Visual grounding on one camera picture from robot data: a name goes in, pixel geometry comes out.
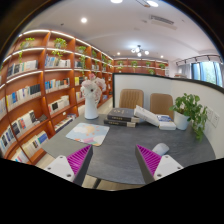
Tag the green potted plant white pot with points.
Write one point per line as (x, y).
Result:
(189, 106)

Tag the left tan chair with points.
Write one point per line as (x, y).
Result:
(130, 98)

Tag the dark hardcover book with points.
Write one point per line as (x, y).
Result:
(123, 114)
(119, 123)

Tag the right tan chair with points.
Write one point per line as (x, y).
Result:
(161, 103)

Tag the white computer mouse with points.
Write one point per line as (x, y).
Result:
(161, 149)

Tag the white wall socket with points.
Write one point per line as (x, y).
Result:
(213, 117)

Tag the open white book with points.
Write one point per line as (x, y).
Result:
(163, 122)

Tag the upper dark hardcover book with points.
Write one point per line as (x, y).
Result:
(123, 114)

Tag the ceiling chandelier lamp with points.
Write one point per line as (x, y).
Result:
(139, 51)

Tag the tan chair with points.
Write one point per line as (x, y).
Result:
(161, 103)
(130, 98)

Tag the ceiling air vent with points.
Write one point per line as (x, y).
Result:
(161, 20)

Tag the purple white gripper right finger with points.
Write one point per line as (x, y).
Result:
(153, 166)

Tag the large wooden bookshelf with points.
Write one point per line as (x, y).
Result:
(40, 89)

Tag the colourful map mouse pad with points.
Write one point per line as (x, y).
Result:
(88, 133)

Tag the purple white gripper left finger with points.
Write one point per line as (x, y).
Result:
(73, 167)

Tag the white partition screen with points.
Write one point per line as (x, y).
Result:
(210, 95)

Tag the white flower vase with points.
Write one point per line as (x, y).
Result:
(90, 104)

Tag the lower dark hardcover book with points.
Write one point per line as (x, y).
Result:
(119, 123)

